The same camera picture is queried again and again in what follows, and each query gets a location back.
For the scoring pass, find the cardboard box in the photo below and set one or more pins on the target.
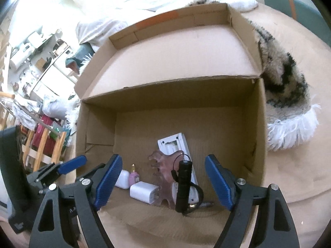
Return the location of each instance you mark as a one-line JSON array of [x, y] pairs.
[[181, 118]]

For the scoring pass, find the white duvet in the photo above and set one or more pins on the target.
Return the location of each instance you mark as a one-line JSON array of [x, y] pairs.
[[103, 28]]

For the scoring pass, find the small pink bottle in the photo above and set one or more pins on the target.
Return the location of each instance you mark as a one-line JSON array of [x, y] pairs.
[[134, 178]]

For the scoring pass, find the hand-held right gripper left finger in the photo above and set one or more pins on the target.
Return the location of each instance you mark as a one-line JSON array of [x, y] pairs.
[[108, 183]]

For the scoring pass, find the red cloth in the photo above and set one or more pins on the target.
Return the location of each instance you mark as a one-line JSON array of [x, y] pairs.
[[41, 134]]

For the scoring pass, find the wooden railing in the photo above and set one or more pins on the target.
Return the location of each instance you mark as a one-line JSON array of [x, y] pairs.
[[44, 144]]

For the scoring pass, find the white crumpled cloth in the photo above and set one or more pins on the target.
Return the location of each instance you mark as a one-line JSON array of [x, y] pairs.
[[25, 113]]

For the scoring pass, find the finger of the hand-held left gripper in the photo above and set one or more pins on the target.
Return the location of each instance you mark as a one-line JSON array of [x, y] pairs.
[[73, 163]]

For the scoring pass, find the black flashlight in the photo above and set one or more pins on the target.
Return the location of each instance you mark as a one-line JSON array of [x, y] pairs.
[[182, 186]]

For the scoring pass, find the translucent pink figure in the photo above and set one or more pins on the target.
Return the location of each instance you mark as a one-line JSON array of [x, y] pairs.
[[163, 175]]

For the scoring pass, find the white plastic bag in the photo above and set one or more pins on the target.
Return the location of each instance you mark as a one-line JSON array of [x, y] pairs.
[[57, 107]]

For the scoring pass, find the black gold battery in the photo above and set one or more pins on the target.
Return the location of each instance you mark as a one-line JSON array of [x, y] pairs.
[[192, 206]]

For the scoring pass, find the white cabinet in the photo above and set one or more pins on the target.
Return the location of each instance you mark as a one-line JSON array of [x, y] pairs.
[[51, 82]]

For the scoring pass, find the white remote control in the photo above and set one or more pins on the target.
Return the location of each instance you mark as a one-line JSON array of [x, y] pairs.
[[169, 143]]

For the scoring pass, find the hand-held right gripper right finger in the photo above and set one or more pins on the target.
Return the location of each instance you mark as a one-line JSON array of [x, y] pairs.
[[219, 183]]

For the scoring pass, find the beige bed sheet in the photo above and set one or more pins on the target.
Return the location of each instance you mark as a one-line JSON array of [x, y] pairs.
[[297, 186]]

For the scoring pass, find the teal headboard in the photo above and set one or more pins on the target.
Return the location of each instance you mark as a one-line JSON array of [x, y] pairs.
[[310, 15]]

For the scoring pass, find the white charger plug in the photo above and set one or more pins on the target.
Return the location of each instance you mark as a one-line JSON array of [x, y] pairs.
[[142, 191], [122, 178]]

